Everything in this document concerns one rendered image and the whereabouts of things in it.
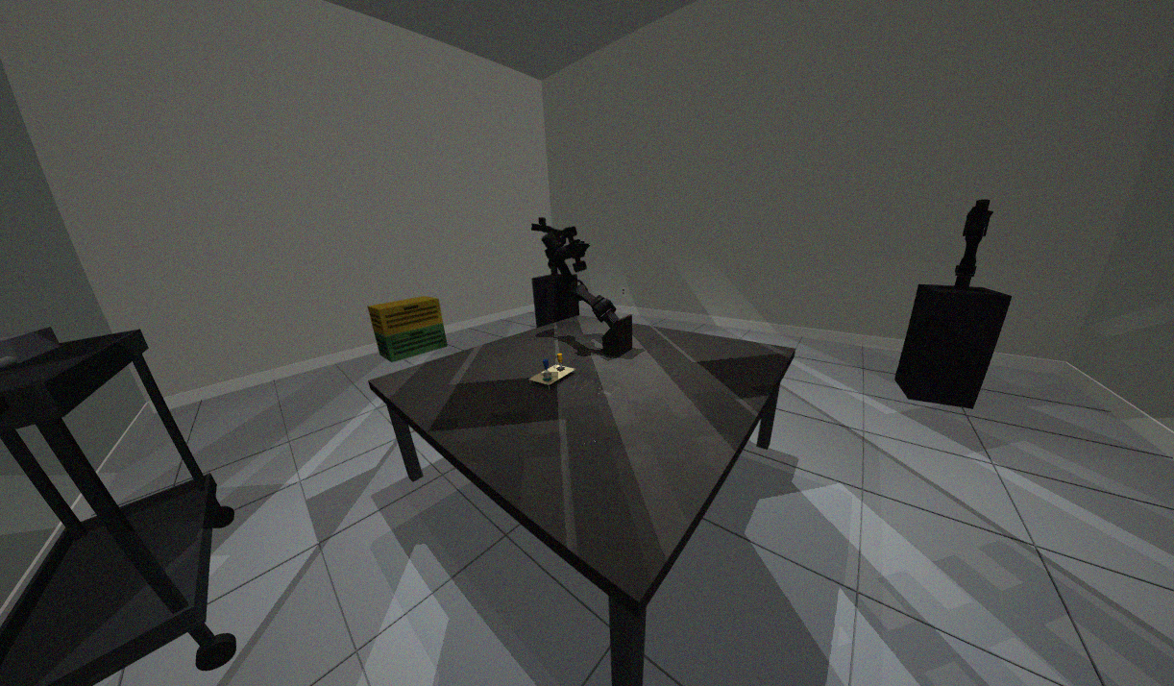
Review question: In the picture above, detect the pale yellow circuit board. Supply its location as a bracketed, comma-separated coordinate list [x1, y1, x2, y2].
[529, 354, 575, 386]

